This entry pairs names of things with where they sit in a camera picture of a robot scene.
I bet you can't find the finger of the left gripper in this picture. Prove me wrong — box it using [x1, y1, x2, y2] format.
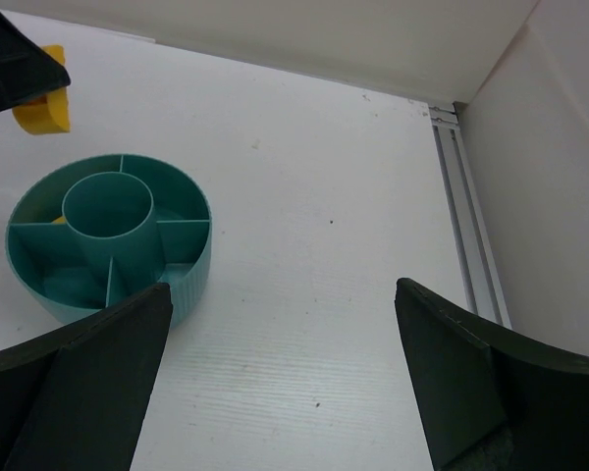
[0, 12, 71, 113]

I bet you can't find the teal round divided container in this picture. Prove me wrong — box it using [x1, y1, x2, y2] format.
[5, 154, 212, 327]

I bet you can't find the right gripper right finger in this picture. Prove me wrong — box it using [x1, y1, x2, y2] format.
[395, 278, 589, 470]

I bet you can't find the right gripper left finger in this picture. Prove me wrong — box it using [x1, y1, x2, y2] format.
[0, 283, 173, 470]

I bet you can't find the aluminium rail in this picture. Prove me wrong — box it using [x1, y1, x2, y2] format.
[428, 103, 511, 329]

